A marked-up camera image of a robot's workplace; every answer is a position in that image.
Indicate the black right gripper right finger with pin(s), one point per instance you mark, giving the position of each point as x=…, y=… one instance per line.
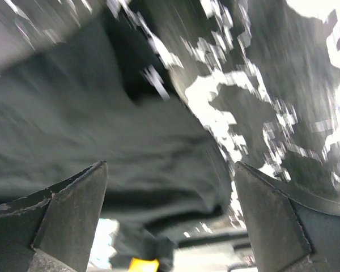
x=289, y=229

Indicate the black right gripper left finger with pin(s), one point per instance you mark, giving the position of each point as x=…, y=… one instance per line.
x=53, y=229

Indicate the black t shirt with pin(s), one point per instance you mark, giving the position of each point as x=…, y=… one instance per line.
x=103, y=95

